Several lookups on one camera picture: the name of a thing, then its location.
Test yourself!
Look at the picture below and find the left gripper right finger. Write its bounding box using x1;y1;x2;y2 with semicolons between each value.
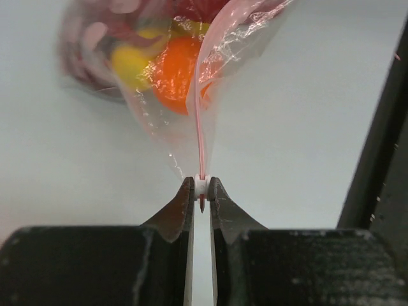
208;178;407;305

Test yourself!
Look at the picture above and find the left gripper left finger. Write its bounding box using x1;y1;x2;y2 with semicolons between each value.
1;178;194;305

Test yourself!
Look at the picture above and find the toy orange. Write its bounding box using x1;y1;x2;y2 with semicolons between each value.
152;36;201;115

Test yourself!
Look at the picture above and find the clear zip top bag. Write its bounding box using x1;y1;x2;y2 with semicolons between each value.
59;0;300;213

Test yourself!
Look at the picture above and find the yellow toy pepper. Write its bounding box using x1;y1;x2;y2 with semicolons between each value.
171;19;210;41

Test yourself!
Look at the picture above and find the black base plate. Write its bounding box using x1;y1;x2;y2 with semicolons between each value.
337;27;407;273

